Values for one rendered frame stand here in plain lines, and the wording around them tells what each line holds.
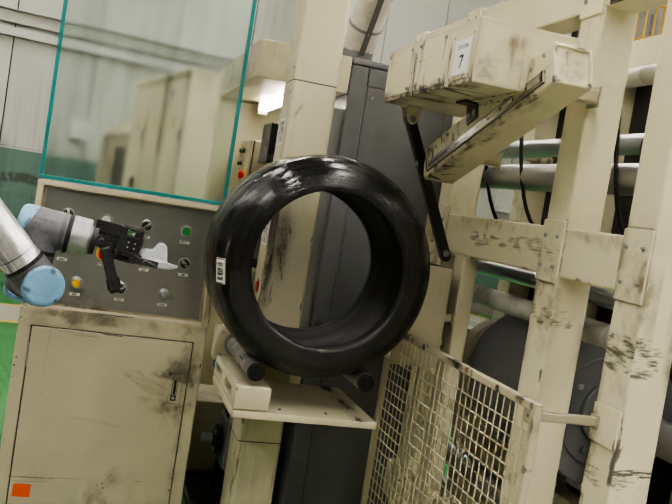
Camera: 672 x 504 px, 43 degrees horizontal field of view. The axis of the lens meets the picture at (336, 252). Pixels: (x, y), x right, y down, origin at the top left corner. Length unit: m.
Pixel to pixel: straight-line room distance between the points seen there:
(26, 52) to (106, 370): 8.90
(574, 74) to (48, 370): 1.69
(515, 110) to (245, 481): 1.29
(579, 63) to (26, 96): 9.79
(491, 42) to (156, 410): 1.49
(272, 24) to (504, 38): 10.30
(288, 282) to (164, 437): 0.65
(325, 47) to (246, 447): 1.16
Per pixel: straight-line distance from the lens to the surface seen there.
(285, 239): 2.42
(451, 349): 2.56
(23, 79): 11.32
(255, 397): 2.09
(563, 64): 1.91
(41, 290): 1.92
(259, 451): 2.53
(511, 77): 1.96
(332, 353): 2.09
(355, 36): 3.05
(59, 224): 2.06
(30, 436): 2.72
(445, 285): 2.50
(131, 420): 2.71
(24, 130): 11.29
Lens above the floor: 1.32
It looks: 3 degrees down
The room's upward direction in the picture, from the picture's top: 9 degrees clockwise
